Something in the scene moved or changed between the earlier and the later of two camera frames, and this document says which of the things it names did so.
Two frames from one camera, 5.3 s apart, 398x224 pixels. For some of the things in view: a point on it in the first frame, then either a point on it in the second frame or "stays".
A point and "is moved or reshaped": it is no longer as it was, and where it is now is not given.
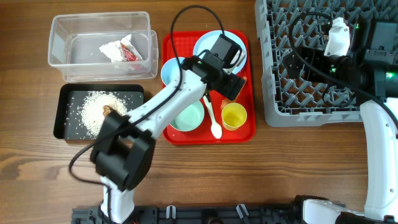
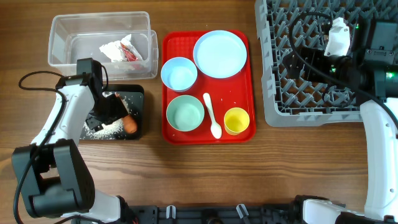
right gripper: [296, 65] stays
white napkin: [114, 50] stays
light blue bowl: [170, 70] stays
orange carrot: [227, 101] is moved or reshaped
